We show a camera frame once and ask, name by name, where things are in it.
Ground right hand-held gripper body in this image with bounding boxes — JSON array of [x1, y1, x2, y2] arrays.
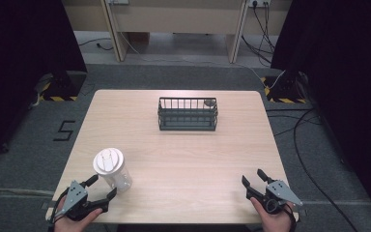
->
[[245, 179, 304, 216]]

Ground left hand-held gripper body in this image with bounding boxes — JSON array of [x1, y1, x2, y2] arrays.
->
[[55, 180, 110, 222]]

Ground white lidded cup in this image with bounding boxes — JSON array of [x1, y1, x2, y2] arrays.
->
[[92, 147, 133, 194]]

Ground black wire basket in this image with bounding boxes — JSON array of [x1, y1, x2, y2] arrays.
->
[[157, 97, 219, 132]]

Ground person's left hand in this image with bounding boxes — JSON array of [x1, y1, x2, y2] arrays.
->
[[54, 196, 104, 232]]

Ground person's right hand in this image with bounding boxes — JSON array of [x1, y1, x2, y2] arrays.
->
[[249, 196, 300, 232]]

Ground black stand base with hazard tape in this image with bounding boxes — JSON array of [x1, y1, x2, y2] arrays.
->
[[260, 75, 307, 104], [38, 71, 88, 102]]

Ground black curtain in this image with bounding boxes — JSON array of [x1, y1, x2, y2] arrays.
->
[[270, 0, 371, 226], [0, 0, 88, 165]]

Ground beige desk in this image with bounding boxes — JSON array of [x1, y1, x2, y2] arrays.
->
[[61, 0, 294, 65]]

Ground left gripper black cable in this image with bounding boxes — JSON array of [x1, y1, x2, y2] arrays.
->
[[48, 187, 71, 228]]

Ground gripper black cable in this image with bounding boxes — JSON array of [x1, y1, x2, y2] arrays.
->
[[281, 203, 298, 232], [48, 187, 71, 228]]

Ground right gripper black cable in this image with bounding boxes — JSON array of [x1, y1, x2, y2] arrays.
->
[[281, 203, 298, 232]]

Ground black floor cable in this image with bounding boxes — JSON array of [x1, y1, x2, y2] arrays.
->
[[77, 37, 114, 52], [265, 107, 360, 232]]

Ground black hanging cables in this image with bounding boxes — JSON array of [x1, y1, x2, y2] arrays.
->
[[241, 2, 276, 65]]

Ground white wall socket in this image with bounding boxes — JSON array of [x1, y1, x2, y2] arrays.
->
[[248, 0, 272, 9]]

